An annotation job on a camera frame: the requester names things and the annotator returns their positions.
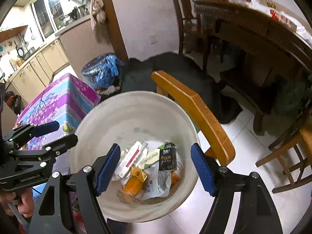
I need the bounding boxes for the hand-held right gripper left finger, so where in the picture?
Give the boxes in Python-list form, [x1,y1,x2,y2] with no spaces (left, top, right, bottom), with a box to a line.
[29,143,121,234]

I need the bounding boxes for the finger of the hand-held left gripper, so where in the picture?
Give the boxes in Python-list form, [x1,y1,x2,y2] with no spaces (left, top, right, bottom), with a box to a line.
[2,121,60,149]
[10,135,78,166]

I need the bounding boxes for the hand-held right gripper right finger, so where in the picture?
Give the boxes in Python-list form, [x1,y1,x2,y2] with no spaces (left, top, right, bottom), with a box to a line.
[190,143,284,234]

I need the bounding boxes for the white box with red stripe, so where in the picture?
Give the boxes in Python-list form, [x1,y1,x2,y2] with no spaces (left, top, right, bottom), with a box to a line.
[116,141,148,178]

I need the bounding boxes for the orange brown packet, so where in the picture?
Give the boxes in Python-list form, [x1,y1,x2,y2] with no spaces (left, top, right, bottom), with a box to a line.
[171,170,182,184]

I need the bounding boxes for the yellow small box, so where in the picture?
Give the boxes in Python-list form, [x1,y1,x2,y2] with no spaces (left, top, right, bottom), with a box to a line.
[123,167,149,197]

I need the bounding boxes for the black packet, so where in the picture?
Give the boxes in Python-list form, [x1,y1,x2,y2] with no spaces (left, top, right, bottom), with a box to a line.
[158,143,177,171]

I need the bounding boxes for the white wrapper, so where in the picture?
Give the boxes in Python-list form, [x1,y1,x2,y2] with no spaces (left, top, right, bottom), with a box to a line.
[143,169,172,200]

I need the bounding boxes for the green and white long box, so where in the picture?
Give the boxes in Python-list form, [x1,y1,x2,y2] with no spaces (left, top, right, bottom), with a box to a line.
[135,147,166,170]

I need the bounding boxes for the white plastic bucket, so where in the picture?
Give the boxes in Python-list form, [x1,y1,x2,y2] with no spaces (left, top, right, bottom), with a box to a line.
[70,91,201,223]

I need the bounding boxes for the person's left hand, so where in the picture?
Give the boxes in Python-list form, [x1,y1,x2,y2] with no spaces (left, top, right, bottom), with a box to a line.
[0,188,35,218]

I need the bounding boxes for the floral tablecloth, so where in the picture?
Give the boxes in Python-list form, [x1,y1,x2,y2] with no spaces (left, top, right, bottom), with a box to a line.
[15,73,101,152]

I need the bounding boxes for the orange wooden chair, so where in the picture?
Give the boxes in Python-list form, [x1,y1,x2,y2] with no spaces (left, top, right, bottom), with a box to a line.
[152,70,236,166]
[255,112,312,194]

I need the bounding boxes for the beige lower kitchen cabinets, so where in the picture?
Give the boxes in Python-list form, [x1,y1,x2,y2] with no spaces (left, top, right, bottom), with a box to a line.
[5,17,117,103]

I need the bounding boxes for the bin with blue plastic bag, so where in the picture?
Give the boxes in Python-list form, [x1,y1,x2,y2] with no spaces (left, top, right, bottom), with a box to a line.
[81,53,120,89]

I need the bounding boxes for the black cloth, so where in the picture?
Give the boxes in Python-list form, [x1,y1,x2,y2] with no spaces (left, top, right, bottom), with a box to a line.
[121,53,244,125]

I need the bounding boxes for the dark green bag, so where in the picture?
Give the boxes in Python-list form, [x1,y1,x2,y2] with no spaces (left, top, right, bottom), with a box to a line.
[275,75,310,117]

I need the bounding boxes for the kitchen window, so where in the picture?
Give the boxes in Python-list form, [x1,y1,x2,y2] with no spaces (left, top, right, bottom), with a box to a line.
[30,0,74,42]

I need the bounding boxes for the beige hanging cloth bags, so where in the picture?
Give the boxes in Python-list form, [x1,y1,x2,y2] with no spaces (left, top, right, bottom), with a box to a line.
[89,0,108,30]

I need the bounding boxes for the dark wooden dining table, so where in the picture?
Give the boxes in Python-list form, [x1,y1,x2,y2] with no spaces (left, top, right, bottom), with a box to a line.
[194,0,312,137]

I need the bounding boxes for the dark wooden chair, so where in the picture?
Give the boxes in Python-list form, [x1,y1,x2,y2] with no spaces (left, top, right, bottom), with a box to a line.
[169,0,220,71]

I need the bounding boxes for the red and white boxes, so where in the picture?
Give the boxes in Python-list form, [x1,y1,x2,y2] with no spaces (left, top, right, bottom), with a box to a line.
[269,8,298,32]

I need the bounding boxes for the white plastic bag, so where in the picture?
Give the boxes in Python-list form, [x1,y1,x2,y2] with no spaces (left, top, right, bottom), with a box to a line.
[280,10,312,44]

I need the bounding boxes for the brown wooden door frame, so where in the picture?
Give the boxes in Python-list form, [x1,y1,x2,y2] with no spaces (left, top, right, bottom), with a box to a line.
[99,0,129,64]

